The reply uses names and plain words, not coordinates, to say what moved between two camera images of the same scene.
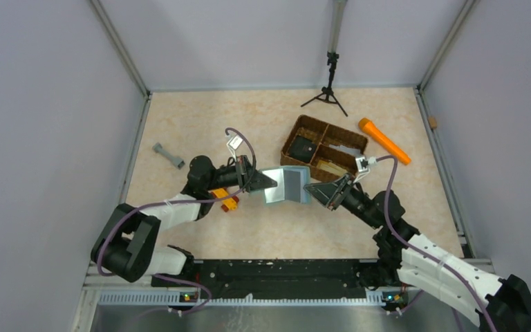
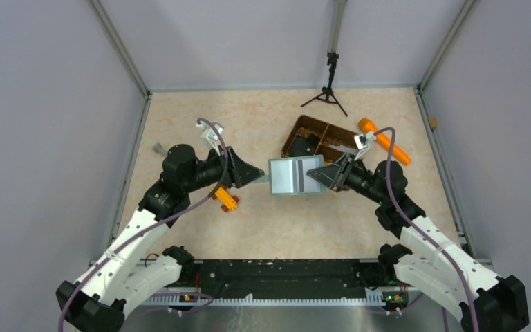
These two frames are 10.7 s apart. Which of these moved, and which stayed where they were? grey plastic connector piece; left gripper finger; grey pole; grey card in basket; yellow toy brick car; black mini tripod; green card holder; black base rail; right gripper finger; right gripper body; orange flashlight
Moved: right gripper finger; green card holder; right gripper body; left gripper finger
Stayed: grey pole; black base rail; grey card in basket; yellow toy brick car; orange flashlight; grey plastic connector piece; black mini tripod
